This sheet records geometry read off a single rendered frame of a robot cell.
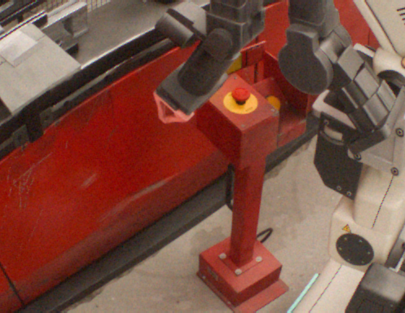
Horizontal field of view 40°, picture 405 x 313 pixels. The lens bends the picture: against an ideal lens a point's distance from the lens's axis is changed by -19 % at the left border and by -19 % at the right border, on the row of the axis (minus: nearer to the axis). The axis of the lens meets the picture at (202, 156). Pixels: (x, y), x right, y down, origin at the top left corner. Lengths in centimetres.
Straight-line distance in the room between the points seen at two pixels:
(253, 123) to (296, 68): 57
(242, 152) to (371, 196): 40
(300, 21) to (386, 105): 16
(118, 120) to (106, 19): 27
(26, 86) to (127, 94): 44
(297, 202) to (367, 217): 110
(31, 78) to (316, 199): 134
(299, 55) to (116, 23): 80
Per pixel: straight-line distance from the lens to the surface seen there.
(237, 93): 137
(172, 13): 91
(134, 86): 153
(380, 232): 116
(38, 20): 139
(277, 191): 224
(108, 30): 148
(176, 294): 199
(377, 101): 78
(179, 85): 97
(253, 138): 137
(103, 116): 151
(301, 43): 75
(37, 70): 120
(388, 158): 83
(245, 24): 83
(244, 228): 173
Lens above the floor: 173
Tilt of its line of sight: 48 degrees down
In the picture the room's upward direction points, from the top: straight up
